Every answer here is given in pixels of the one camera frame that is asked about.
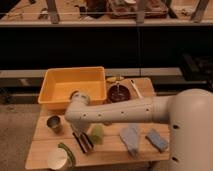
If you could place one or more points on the yellow plastic bin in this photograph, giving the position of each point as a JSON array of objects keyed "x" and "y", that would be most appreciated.
[{"x": 60, "y": 83}]

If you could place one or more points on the striped eraser block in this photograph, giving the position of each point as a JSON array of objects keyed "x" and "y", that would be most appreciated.
[{"x": 84, "y": 142}]

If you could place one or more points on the yellow banana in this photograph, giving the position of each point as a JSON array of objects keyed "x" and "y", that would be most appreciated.
[{"x": 114, "y": 79}]

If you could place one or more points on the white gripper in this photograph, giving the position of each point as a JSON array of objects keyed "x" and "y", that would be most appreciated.
[{"x": 79, "y": 127}]

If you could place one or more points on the small metal cup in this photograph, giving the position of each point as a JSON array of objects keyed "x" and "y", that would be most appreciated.
[{"x": 54, "y": 123}]

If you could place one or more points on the white spoon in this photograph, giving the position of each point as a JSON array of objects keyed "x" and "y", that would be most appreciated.
[{"x": 136, "y": 88}]

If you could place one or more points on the blue crumpled cloth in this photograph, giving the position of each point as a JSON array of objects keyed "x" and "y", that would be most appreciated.
[{"x": 130, "y": 136}]

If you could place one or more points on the green cylindrical object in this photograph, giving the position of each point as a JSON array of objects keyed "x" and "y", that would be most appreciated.
[{"x": 97, "y": 134}]

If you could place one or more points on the wooden table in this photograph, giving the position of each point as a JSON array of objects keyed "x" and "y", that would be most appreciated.
[{"x": 111, "y": 151}]

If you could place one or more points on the silver metal can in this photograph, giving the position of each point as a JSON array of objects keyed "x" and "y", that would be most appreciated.
[{"x": 58, "y": 160}]

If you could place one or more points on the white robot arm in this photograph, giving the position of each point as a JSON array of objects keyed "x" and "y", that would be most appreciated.
[{"x": 189, "y": 115}]

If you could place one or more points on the dark brown bowl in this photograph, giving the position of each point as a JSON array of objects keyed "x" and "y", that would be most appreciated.
[{"x": 118, "y": 93}]

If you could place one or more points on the blue rectangular sponge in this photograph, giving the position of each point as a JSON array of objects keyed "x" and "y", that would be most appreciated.
[{"x": 160, "y": 143}]

